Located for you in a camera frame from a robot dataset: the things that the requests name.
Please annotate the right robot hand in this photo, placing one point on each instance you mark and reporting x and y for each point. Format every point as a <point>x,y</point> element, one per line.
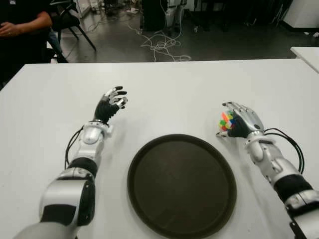
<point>249,119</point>

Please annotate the dark brown round plate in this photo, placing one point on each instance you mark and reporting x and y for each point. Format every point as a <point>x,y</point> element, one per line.
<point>182,186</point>

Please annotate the black chair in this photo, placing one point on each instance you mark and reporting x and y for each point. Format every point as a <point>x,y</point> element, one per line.
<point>69,20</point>

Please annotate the black wheeled stand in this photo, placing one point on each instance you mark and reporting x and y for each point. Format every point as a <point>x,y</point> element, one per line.
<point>196,28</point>

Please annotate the white pillar black base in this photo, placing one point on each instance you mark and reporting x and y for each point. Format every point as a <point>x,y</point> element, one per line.
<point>304,12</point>

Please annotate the white side table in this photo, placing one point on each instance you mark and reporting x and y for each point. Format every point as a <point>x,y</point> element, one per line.
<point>307,56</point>

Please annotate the seated person black shirt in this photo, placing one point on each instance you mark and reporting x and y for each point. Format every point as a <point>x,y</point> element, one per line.
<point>20,27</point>

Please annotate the colourful Rubik's cube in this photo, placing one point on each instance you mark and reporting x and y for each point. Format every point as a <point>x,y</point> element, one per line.
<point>225,120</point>

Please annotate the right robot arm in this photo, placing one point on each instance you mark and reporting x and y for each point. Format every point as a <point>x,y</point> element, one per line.
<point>259,152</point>

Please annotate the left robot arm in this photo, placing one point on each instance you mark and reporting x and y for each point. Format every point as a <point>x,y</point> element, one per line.
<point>91,134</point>

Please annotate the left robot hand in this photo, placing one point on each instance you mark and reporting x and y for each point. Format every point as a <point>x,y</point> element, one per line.
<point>106,110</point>

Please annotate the glass display cabinet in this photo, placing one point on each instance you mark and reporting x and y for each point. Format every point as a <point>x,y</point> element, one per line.
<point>83,6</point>

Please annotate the black cabinet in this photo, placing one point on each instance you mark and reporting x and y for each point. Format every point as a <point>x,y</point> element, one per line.
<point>153,15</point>

